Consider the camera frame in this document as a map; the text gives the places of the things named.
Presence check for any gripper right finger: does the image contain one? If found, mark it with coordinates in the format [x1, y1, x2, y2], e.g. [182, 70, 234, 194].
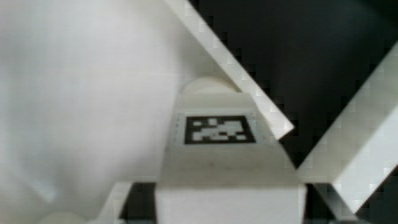
[301, 183, 349, 224]

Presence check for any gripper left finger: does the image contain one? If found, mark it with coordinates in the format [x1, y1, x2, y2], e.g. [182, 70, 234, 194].
[86, 182, 156, 224]

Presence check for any white table leg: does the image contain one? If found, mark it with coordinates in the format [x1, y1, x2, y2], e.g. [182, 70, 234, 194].
[154, 77, 307, 224]

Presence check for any white square tabletop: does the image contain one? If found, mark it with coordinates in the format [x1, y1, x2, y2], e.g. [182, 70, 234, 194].
[0, 0, 292, 224]

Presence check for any white L-shaped fence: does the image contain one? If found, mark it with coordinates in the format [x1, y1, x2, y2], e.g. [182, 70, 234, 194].
[298, 43, 398, 212]

